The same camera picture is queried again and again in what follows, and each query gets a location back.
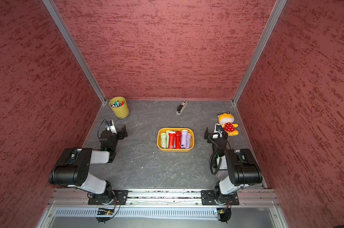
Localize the purple flashlight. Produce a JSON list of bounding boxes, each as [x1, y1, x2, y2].
[[180, 129, 188, 149], [185, 133, 191, 149]]

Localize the purple flashlight front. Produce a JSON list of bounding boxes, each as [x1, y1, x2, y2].
[[180, 129, 188, 149]]

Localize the red flashlight all red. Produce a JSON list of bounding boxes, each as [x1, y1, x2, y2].
[[175, 131, 181, 149]]

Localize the yellow storage box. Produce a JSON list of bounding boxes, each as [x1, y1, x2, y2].
[[157, 127, 195, 153]]

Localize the red flashlight white head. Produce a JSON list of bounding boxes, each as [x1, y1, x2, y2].
[[168, 131, 176, 149]]

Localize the green flashlight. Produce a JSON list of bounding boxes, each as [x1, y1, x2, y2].
[[166, 130, 170, 149], [160, 133, 167, 149]]

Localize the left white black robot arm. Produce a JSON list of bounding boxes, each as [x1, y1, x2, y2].
[[48, 125, 129, 205]]

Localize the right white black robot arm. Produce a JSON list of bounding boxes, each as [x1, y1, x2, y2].
[[201, 129, 263, 207]]

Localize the orange plush toy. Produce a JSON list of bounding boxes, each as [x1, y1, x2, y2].
[[218, 112, 239, 136]]

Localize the yellow pen cup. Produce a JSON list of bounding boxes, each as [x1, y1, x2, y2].
[[109, 97, 129, 119]]

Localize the markers in cup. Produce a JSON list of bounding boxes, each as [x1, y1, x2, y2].
[[111, 101, 124, 107]]

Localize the black beige stapler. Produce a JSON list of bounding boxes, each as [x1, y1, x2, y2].
[[176, 100, 188, 115]]

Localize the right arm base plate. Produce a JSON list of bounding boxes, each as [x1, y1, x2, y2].
[[201, 190, 239, 206]]

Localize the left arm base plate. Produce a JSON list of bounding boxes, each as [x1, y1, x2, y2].
[[88, 190, 129, 206]]

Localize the aluminium front rail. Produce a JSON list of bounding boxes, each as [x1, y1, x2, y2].
[[47, 188, 280, 208]]

